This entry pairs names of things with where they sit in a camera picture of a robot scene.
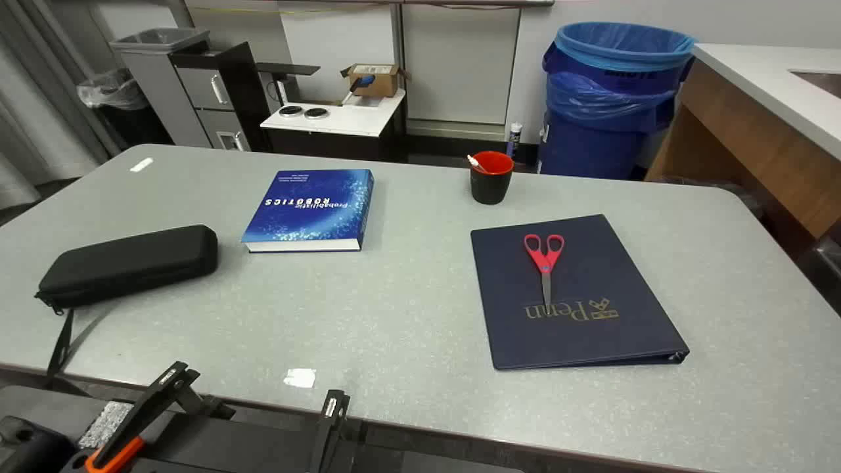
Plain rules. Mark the open cardboard box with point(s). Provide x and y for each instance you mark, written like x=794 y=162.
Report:
x=384 y=82

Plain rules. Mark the white wall panel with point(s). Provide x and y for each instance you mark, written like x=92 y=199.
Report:
x=460 y=66

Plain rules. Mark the white tape piece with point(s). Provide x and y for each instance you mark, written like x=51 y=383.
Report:
x=141 y=163
x=301 y=380

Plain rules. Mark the black cup red inside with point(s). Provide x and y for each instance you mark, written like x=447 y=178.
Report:
x=490 y=185

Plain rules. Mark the navy blue binder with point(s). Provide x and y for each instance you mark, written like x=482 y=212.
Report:
x=606 y=331

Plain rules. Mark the white plastic bag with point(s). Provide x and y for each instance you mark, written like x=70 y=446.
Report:
x=109 y=90

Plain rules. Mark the black drawer cabinet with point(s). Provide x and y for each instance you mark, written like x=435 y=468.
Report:
x=241 y=82

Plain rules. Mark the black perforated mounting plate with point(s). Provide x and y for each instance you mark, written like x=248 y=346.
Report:
x=244 y=443

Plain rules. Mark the blue trash bin with liner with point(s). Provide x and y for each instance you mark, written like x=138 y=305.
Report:
x=606 y=132

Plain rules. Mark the black zippered pencil case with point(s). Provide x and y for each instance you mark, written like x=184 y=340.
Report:
x=133 y=263

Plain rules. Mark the small white spray bottle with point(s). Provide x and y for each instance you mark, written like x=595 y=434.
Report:
x=513 y=139

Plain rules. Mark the blue robotics book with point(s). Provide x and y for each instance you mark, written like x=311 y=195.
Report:
x=308 y=208

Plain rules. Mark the white marker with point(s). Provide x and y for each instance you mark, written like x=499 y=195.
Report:
x=473 y=162

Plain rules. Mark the blue tool in cardboard box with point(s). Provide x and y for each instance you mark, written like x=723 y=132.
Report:
x=368 y=86

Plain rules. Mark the black round disc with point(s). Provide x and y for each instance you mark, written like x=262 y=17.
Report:
x=289 y=111
x=315 y=111

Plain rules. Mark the wooden counter white top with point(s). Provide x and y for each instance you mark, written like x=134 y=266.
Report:
x=762 y=147

